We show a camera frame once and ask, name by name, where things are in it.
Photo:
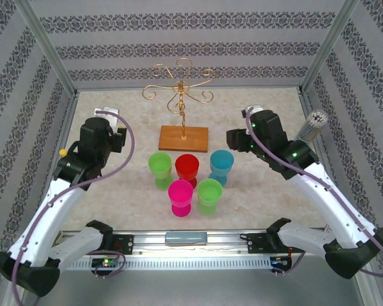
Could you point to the blue wine glass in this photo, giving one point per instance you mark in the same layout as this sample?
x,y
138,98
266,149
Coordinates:
x,y
221,162

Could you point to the green wine glass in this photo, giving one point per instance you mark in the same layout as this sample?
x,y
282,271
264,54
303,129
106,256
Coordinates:
x,y
209,199
159,164

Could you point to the red wine glass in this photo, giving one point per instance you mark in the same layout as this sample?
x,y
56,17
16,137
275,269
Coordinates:
x,y
187,165

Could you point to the pink wine glass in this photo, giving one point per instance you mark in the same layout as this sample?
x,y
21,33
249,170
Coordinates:
x,y
180,194

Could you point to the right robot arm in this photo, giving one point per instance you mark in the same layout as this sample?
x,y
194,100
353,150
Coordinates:
x,y
338,213

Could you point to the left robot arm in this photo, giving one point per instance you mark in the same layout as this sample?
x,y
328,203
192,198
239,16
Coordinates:
x,y
51,213

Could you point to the clear tub of pencils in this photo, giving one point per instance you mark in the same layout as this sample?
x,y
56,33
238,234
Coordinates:
x,y
311,127

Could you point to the grey-blue block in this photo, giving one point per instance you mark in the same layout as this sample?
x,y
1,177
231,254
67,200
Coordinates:
x,y
185,238

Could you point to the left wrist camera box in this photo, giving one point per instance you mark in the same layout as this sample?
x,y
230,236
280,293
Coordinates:
x,y
108,111

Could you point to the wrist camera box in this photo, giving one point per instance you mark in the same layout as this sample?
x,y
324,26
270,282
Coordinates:
x,y
255,109
108,111

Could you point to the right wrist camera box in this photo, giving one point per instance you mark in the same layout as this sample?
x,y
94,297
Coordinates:
x,y
255,109

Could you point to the aluminium side rail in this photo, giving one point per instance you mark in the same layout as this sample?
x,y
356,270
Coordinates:
x,y
69,118
305,101

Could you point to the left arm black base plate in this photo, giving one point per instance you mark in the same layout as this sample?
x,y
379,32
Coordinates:
x,y
124,243

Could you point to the aluminium frame post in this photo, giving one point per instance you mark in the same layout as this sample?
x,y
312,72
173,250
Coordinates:
x,y
328,48
48,48

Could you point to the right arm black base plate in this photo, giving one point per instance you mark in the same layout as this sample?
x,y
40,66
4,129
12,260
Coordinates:
x,y
258,243

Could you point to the aluminium mounting rail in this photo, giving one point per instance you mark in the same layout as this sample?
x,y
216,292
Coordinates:
x,y
153,243

